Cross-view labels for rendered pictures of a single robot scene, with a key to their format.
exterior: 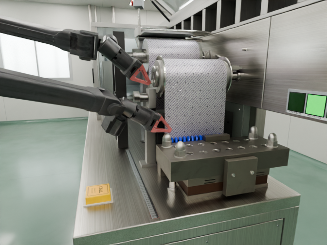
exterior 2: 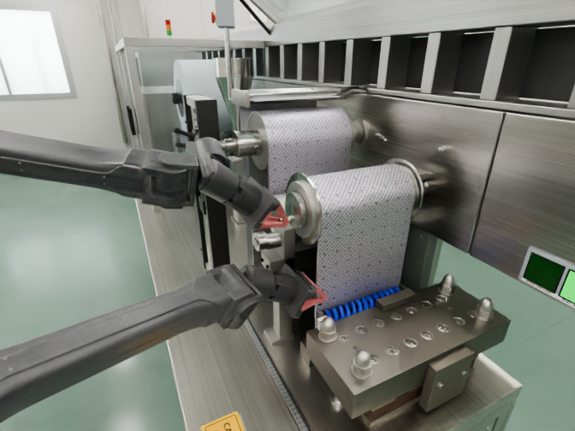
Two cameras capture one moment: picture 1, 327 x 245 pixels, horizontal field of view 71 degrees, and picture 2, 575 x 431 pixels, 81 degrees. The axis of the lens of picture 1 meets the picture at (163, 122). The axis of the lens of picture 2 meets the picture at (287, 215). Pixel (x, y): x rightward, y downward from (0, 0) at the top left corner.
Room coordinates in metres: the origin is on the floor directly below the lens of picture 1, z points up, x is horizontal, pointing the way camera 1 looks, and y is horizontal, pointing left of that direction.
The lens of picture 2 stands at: (0.22, 0.15, 1.52)
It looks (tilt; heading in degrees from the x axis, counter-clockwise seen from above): 25 degrees down; 350
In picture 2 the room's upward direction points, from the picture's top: straight up
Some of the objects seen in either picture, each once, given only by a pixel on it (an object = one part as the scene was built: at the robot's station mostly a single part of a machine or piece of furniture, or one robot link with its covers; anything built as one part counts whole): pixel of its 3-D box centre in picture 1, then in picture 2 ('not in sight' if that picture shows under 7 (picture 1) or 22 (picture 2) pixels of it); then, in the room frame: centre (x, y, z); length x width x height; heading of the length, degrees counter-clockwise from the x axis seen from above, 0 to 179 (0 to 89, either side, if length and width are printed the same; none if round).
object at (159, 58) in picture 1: (159, 76); (302, 209); (0.84, 0.02, 1.25); 0.15 x 0.01 x 0.15; 16
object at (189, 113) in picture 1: (195, 116); (363, 268); (0.81, -0.12, 1.11); 0.23 x 0.01 x 0.18; 106
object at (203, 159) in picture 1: (220, 154); (408, 336); (0.71, -0.19, 1.00); 0.40 x 0.16 x 0.06; 106
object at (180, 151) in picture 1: (180, 148); (362, 361); (0.62, -0.05, 1.05); 0.04 x 0.04 x 0.04
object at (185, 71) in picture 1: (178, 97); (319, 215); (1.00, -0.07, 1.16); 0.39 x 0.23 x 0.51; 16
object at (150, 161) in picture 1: (146, 128); (277, 286); (0.86, 0.07, 1.05); 0.06 x 0.05 x 0.31; 106
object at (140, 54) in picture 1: (138, 56); (246, 143); (1.07, 0.11, 1.34); 0.06 x 0.06 x 0.06; 16
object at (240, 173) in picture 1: (240, 176); (447, 380); (0.63, -0.23, 0.97); 0.10 x 0.03 x 0.11; 106
